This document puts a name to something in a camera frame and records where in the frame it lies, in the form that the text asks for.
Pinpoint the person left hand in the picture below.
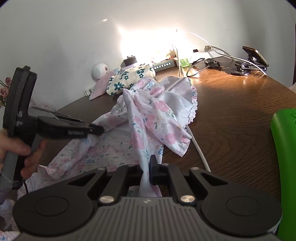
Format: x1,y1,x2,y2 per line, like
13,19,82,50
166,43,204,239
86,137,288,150
1,128,47,180

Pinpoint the black webcam with cable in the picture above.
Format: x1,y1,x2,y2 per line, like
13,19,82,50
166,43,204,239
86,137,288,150
186,58,224,78

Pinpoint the white multi-plug strip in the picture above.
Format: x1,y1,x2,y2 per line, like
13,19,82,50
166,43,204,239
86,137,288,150
83,86,95,96

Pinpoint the artificial flower bouquet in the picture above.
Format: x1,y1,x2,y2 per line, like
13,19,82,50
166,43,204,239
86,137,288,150
0,77,12,108

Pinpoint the smartphone on holder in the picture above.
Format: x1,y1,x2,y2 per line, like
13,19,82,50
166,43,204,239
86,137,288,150
242,46,269,67

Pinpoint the white power strip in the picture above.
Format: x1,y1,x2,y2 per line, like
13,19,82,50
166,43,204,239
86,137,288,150
204,45,214,52

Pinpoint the cream teal-flower storage pouch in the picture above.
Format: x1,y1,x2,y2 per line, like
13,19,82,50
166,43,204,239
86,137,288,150
106,64,156,96

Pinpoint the pink cloth pouch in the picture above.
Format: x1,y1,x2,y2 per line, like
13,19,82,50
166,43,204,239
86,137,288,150
89,68,119,100

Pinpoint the green plastic cup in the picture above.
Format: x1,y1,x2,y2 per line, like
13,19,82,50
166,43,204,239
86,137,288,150
180,58,190,68

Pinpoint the black phone holder stand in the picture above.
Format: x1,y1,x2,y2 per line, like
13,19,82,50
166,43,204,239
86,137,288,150
230,54,269,76

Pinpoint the thick white cable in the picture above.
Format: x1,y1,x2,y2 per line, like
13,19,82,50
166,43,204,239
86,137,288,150
176,29,268,173

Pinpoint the small dark box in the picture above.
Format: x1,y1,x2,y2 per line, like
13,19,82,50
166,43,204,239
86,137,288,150
123,55,137,66

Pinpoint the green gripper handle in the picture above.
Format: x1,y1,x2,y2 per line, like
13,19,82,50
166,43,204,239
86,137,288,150
270,108,295,240

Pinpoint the pink floral garment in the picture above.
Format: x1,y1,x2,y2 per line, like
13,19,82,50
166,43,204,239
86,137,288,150
0,75,199,239

